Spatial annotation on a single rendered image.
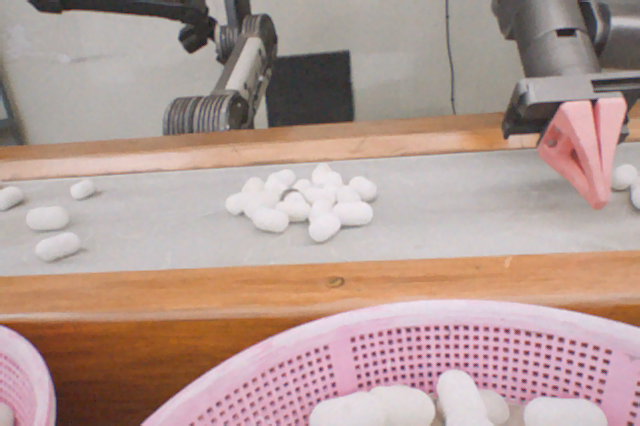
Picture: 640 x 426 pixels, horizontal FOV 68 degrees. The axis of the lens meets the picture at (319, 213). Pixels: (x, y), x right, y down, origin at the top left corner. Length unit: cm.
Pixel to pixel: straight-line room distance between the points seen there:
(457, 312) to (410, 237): 14
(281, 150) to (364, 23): 191
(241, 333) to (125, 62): 251
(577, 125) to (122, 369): 35
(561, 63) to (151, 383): 38
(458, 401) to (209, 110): 70
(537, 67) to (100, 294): 38
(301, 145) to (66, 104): 239
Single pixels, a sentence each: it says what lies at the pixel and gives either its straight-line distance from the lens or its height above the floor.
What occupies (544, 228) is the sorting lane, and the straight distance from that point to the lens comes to 41.
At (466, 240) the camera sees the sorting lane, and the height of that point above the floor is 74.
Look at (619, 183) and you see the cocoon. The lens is 49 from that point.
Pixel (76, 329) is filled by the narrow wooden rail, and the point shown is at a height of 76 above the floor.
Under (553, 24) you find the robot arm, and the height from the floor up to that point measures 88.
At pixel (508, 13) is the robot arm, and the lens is 56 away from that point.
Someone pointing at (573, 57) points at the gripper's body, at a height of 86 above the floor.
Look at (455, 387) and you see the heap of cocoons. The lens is 24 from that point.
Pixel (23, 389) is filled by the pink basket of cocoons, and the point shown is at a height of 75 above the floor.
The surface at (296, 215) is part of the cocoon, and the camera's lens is 41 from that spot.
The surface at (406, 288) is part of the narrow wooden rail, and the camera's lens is 27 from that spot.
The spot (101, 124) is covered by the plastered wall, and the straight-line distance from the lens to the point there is 286.
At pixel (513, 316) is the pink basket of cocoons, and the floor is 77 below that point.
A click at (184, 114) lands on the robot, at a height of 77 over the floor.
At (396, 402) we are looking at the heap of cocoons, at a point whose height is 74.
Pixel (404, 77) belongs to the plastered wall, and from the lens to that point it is 251.
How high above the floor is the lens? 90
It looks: 22 degrees down
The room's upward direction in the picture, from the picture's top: 5 degrees counter-clockwise
